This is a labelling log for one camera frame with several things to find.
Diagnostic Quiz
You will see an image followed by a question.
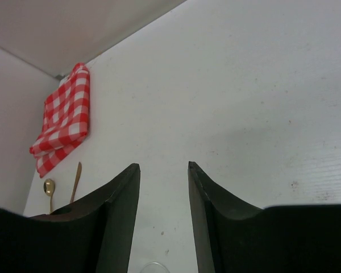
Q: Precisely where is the clear wine glass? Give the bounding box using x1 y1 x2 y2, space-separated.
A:
140 262 170 273

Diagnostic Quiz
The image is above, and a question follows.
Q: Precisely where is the red white checkered cloth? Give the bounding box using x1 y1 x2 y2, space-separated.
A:
29 63 90 178

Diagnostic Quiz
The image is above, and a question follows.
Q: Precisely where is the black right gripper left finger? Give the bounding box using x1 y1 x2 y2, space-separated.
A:
0 163 140 272

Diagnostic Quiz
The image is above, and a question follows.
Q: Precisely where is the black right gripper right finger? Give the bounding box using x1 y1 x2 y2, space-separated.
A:
188 162 341 272

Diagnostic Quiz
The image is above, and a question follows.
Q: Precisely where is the copper knife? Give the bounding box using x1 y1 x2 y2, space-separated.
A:
70 162 82 203

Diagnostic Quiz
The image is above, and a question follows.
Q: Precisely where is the gold spoon black handle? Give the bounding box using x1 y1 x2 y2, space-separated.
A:
43 179 56 214

